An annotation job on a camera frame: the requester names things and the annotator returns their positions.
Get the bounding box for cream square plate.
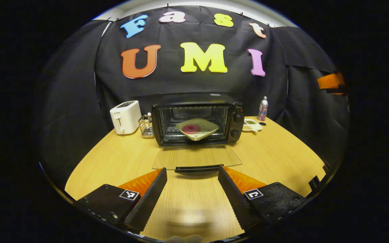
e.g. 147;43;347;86
176;118;219;141

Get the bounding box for silver bottle with red label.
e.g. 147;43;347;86
258;96;269;122

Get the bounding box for black backdrop cloth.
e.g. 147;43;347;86
34;5;350;176

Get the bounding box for wire mesh basket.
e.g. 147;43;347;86
138;113;155;138

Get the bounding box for pink round food slice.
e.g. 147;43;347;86
182;124;202;135

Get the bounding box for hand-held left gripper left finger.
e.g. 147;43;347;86
74;167;168;234

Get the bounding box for white toaster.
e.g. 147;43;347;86
110;100;142;135

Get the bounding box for white divided snack dish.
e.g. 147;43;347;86
242;118;263;133

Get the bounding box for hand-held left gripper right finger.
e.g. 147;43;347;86
217;165;307;234

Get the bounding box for black electric oven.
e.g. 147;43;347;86
151;93;245;176

